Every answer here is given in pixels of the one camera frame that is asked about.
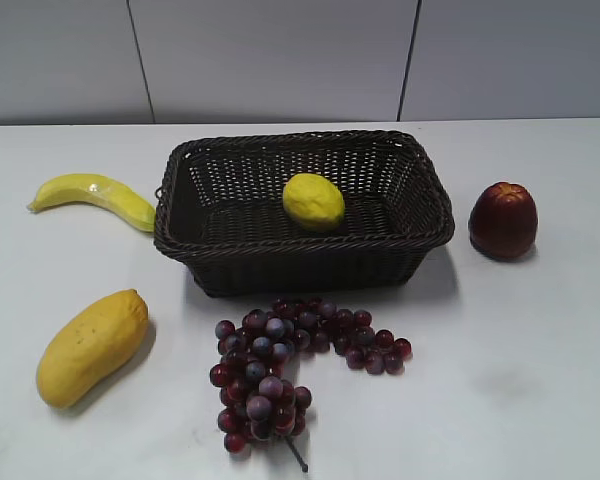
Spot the dark woven wicker basket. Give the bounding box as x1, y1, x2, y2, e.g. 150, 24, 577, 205
154, 130, 455, 297

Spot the yellow banana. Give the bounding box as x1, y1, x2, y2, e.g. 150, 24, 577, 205
27, 173, 156, 233

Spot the red apple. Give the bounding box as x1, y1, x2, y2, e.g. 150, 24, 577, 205
468, 182, 538, 260

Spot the yellow lemon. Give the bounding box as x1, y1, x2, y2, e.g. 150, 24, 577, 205
282, 173, 345, 232

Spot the purple grape bunch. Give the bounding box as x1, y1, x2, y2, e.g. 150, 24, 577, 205
209, 297, 412, 472

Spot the yellow mango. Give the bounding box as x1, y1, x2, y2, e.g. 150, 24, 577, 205
36, 289, 149, 410

